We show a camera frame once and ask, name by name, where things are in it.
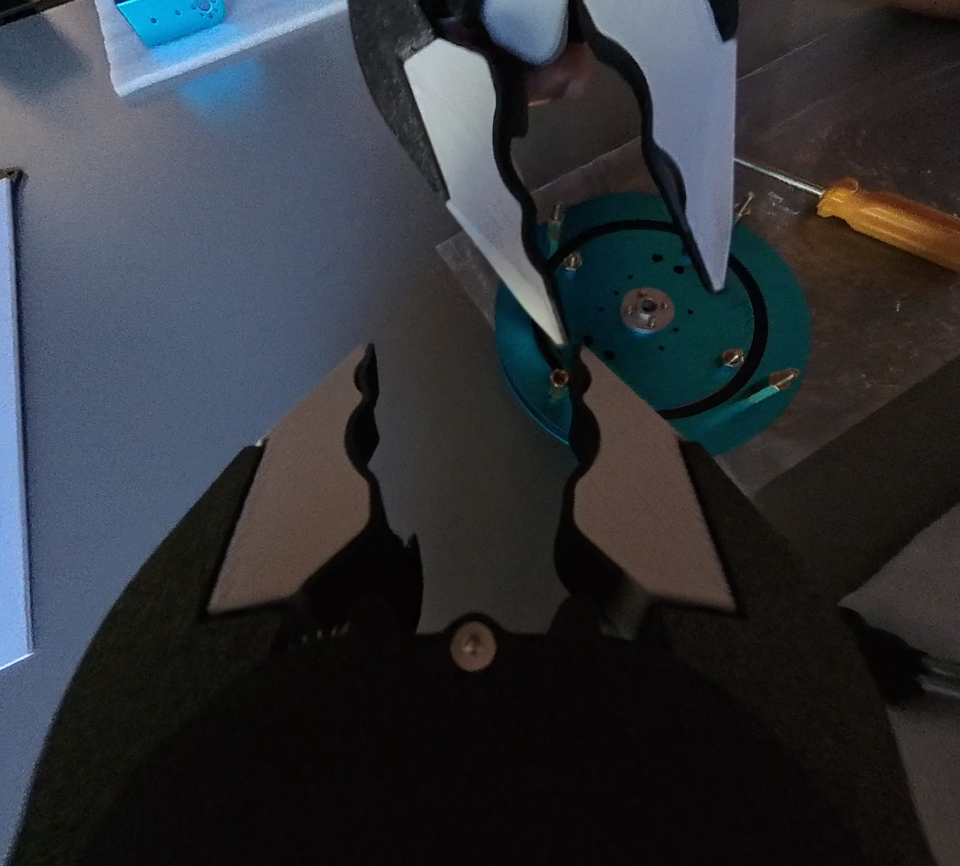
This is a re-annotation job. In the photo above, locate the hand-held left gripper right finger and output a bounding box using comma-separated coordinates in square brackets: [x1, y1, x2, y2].
[553, 344, 738, 640]

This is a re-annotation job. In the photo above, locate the yellow-handled screwdriver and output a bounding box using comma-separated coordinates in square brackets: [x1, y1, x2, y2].
[733, 157, 960, 274]

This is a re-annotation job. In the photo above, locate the person's right hand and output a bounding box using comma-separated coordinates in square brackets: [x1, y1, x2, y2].
[527, 44, 595, 105]

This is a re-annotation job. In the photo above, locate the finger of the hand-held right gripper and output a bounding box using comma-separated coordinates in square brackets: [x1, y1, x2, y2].
[403, 41, 570, 348]
[579, 0, 741, 294]

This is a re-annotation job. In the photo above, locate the blue round metal turntable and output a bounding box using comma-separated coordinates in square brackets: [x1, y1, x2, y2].
[493, 191, 815, 460]

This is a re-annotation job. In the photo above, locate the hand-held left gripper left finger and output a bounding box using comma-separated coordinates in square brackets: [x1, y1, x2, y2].
[206, 344, 423, 633]

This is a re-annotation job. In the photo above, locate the large clear plastic bag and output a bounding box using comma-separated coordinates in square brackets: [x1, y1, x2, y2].
[435, 131, 960, 499]

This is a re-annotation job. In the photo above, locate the white foam sheet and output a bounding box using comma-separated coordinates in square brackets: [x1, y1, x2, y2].
[75, 0, 354, 98]

